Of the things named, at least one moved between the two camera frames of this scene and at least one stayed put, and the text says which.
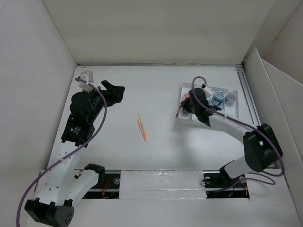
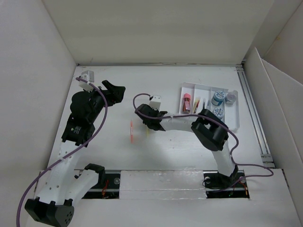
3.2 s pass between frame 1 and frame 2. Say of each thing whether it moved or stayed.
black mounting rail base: stayed
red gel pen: moved
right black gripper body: moved
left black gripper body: stayed
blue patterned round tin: stayed
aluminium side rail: stayed
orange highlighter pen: moved
